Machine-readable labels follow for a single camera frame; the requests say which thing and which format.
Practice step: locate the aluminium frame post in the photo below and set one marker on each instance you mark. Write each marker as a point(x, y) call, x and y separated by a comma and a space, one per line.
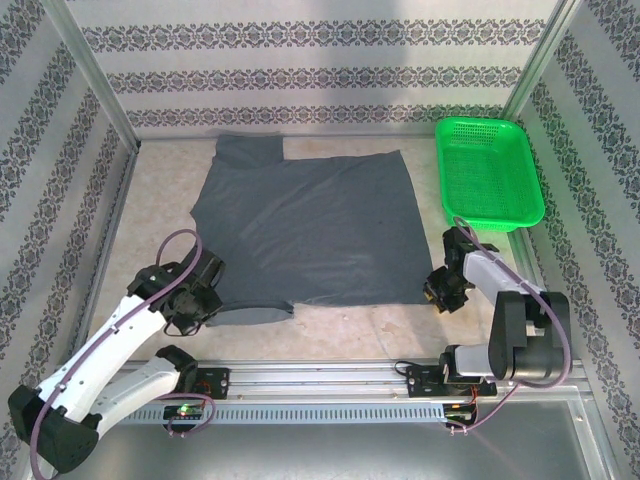
point(540, 60)
point(95, 70)

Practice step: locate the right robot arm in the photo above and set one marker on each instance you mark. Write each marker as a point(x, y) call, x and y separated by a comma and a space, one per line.
point(530, 360)

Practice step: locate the right controller board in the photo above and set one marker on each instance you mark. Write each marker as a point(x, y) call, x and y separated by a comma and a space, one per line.
point(460, 414)

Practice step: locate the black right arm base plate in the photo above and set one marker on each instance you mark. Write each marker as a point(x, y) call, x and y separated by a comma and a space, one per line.
point(420, 382)

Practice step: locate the controller board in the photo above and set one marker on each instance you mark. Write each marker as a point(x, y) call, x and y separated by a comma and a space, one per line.
point(460, 414)
point(184, 412)

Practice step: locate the grey t-shirt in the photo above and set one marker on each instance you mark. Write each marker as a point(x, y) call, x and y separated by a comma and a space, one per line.
point(310, 225)

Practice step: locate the aluminium mounting rail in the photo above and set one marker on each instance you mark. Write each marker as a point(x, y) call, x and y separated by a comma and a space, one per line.
point(315, 377)

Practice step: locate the aluminium side rail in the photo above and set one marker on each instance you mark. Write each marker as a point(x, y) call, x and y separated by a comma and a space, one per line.
point(527, 250)
point(117, 225)

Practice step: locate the green plastic basket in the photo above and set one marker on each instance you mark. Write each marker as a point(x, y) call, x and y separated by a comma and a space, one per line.
point(487, 180)

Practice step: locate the left controller board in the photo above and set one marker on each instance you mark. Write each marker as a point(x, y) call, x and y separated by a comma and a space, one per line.
point(184, 412)

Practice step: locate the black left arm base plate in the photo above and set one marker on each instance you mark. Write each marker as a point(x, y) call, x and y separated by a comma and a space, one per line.
point(215, 382)

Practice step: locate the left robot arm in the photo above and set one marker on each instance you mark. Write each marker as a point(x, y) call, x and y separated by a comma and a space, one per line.
point(125, 385)

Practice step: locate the grey metal sheet panel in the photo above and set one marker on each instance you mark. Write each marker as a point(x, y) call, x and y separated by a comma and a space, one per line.
point(320, 450)

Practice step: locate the aluminium back rail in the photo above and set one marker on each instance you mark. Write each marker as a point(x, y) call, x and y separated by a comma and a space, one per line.
point(350, 136)

